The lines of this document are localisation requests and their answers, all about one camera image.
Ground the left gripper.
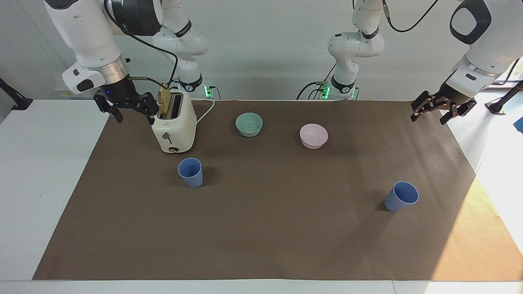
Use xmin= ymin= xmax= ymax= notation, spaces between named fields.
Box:
xmin=410 ymin=81 xmax=477 ymax=125

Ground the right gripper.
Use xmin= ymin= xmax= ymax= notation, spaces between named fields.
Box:
xmin=93 ymin=76 xmax=160 ymax=125

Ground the toast slice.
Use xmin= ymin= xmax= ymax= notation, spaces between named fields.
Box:
xmin=158 ymin=83 xmax=172 ymax=116

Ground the cream white toaster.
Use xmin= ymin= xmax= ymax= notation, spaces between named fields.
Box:
xmin=151 ymin=89 xmax=197 ymax=154

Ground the black stand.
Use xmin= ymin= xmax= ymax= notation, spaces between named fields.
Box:
xmin=485 ymin=80 xmax=523 ymax=115
xmin=0 ymin=78 xmax=34 ymax=111

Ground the blue cup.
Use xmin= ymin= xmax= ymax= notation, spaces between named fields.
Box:
xmin=384 ymin=181 xmax=420 ymax=212
xmin=177 ymin=158 xmax=204 ymax=189

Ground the green bowl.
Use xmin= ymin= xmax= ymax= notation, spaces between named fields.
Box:
xmin=235 ymin=112 xmax=264 ymax=138

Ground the pink bowl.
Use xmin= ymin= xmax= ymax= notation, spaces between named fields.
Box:
xmin=299 ymin=123 xmax=329 ymax=150

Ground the black cable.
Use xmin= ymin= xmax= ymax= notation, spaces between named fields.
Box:
xmin=297 ymin=63 xmax=338 ymax=100
xmin=492 ymin=58 xmax=523 ymax=85
xmin=103 ymin=0 xmax=179 ymax=89
xmin=382 ymin=0 xmax=440 ymax=33

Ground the white toaster cable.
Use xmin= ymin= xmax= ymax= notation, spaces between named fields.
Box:
xmin=195 ymin=99 xmax=216 ymax=124

